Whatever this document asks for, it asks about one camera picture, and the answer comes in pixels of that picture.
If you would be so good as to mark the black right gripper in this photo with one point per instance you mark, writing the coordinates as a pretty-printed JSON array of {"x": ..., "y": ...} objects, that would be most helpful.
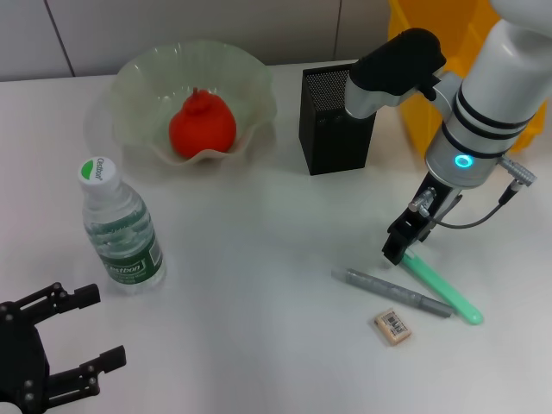
[{"x": 424, "y": 211}]

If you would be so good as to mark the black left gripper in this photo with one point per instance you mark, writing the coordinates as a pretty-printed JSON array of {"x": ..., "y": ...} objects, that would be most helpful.
[{"x": 21, "y": 358}]

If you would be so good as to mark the mint green pen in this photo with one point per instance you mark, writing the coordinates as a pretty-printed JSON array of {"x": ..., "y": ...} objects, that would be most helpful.
[{"x": 440, "y": 286}]

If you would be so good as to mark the beige eraser with barcode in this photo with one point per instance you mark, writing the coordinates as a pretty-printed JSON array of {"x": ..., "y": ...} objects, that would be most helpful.
[{"x": 391, "y": 327}]

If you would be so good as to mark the clear water bottle green label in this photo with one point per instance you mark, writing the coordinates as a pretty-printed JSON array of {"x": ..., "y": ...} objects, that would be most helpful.
[{"x": 125, "y": 254}]

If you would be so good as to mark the red-orange knobbed orange fruit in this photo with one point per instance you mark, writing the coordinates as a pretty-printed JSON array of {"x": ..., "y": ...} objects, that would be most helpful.
[{"x": 202, "y": 129}]

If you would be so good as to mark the grey glitter pen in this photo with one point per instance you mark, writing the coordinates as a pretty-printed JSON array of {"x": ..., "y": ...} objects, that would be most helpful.
[{"x": 388, "y": 290}]

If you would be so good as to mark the black mesh pen holder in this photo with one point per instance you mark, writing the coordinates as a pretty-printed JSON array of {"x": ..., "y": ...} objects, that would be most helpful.
[{"x": 328, "y": 142}]

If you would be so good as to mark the yellow plastic storage bin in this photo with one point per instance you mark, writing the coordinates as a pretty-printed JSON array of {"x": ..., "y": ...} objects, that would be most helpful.
[{"x": 457, "y": 47}]

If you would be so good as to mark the translucent green wavy glass bowl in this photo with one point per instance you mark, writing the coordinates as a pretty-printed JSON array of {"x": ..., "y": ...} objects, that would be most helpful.
[{"x": 146, "y": 86}]

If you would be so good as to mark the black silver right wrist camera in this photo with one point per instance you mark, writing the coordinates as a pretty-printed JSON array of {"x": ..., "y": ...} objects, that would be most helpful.
[{"x": 397, "y": 64}]

